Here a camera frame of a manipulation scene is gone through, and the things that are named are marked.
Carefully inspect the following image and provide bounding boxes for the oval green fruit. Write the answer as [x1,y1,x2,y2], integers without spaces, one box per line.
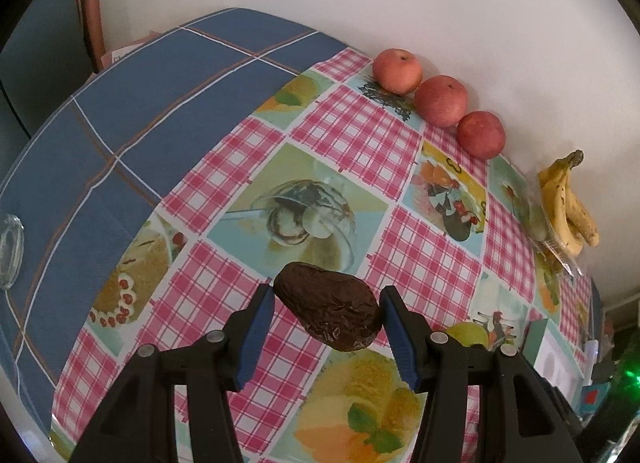
[445,322,489,349]

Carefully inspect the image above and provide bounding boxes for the dark brown avocado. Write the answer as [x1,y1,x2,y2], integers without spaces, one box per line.
[272,261,382,353]

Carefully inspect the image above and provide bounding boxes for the teal box red label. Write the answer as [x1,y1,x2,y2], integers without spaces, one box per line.
[579,382,611,417]

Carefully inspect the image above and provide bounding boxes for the white tray teal rim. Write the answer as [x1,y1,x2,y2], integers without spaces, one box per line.
[522,319,584,410]

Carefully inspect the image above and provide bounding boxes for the checkered fruit-print tablecloth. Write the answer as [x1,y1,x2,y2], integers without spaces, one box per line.
[50,49,590,457]

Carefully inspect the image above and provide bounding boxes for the clear plastic fruit container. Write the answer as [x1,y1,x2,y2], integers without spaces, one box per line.
[522,179,586,279]

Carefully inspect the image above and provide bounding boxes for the upper spotted banana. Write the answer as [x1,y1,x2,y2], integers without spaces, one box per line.
[555,150,600,247]

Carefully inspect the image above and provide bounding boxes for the lower yellow banana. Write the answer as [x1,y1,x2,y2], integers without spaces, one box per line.
[540,164,584,258]

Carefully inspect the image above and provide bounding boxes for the middle red apple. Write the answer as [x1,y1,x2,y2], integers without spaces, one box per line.
[414,75,469,128]

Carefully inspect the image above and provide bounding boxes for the left red apple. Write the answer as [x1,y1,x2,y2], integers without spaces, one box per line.
[372,48,423,96]

